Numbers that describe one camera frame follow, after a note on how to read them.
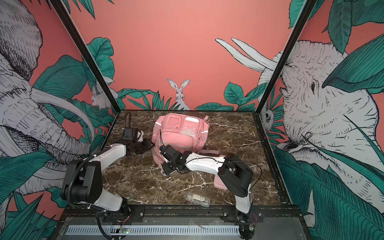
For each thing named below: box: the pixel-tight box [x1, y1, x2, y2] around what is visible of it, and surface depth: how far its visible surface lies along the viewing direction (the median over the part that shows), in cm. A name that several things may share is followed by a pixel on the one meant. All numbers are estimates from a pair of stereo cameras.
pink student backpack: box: [151, 113, 219, 170], surface depth 103 cm
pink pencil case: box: [213, 174, 228, 191], surface depth 85 cm
